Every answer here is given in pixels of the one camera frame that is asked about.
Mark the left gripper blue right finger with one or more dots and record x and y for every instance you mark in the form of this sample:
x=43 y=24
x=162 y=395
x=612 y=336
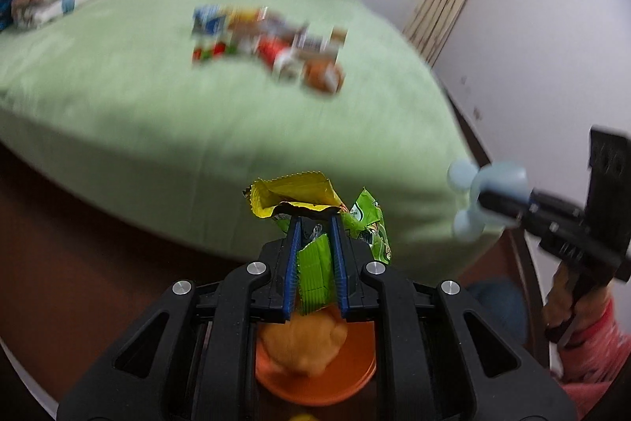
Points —
x=335 y=243

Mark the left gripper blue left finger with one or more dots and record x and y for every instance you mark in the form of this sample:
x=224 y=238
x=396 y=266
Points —
x=291 y=247

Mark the yellow orange cloth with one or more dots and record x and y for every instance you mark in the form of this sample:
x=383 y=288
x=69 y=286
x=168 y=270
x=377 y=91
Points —
x=305 y=345

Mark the green yellow snack wrapper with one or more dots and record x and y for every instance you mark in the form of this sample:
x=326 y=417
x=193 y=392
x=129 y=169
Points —
x=310 y=195

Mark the light blue plastic cup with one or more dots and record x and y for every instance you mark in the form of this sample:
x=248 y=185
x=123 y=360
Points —
x=497 y=192

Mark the orange white knit sock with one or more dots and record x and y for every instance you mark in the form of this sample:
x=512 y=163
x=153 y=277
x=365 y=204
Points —
x=323 y=76

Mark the orange plastic trash bucket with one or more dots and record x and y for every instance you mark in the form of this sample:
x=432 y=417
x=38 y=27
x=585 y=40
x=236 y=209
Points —
x=348 y=373

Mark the right hand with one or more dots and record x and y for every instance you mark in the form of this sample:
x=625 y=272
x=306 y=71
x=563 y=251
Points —
x=560 y=307

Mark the red white paper cup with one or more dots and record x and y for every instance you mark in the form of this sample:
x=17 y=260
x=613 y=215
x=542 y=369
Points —
x=277 y=55

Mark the green bed blanket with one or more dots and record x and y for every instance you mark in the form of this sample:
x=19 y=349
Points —
x=107 y=103

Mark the beige paper cup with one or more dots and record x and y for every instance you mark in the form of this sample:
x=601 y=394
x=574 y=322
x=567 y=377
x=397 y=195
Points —
x=309 y=47

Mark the silver crumpled wrapper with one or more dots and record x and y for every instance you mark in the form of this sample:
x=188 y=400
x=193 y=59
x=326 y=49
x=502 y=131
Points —
x=286 y=31

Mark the red green candy wrapper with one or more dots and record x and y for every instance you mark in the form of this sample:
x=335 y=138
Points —
x=212 y=51

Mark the brown yellow snack bag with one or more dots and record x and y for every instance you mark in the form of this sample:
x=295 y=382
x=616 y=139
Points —
x=243 y=23

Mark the blue white snack bag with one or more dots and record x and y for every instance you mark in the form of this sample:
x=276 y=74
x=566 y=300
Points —
x=209 y=20

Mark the white blue folded quilt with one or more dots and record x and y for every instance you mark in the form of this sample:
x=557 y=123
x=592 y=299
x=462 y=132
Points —
x=36 y=15

